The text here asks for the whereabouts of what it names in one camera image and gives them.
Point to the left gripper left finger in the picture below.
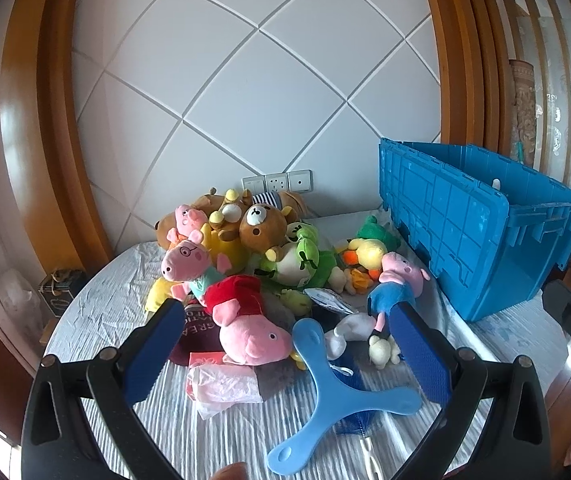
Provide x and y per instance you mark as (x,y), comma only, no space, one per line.
(57,439)

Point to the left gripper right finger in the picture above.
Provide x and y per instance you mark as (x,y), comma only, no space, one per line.
(514,442)

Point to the blue-shirt pink pig plush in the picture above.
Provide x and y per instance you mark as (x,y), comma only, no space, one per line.
(400,281)

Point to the light blue three-arm boomerang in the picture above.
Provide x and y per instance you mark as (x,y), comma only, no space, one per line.
(334,401)

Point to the white goose plush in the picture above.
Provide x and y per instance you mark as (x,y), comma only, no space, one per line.
(354,327)

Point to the red-dress pink pig plush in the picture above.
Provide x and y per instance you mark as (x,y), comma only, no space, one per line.
(246,335)

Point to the grey fluffy plush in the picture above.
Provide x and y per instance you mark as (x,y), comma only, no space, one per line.
(275,377)

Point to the white blue wipes packet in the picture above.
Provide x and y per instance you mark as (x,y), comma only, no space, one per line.
(329,300)

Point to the small green frog keychain plush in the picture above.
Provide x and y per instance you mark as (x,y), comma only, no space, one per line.
(296,301)

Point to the blue plastic storage crate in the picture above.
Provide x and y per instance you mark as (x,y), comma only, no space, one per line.
(489,229)

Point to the pink plastic bag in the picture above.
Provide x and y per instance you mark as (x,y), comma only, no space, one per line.
(213,384)

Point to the small cream plush figure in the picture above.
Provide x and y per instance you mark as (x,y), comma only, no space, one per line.
(383,351)

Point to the maroon knitted hat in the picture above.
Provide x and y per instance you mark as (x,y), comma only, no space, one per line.
(200,334)

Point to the yellow plush body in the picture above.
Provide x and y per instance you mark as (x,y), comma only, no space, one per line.
(234,250)

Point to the wooden lattice room divider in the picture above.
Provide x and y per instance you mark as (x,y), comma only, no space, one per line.
(541,67)

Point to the yellow duck green-hat plush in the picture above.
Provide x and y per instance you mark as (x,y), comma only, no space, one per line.
(366,251)

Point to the orange yellow fabric piece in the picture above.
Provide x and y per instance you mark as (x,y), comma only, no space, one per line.
(357,281)

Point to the teal-shirt pink pig plush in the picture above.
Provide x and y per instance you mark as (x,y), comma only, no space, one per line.
(189,266)

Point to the small pink pig plush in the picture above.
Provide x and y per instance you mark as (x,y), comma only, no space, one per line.
(186,221)

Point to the brown deer plush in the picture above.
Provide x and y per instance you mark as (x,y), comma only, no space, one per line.
(224,211)

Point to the brown bear plush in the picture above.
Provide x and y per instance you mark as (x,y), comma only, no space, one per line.
(263,229)

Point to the striped-shirt brown plush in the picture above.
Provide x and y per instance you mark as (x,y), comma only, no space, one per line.
(282,199)

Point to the white wall socket strip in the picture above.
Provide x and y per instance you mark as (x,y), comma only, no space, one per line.
(297,181)

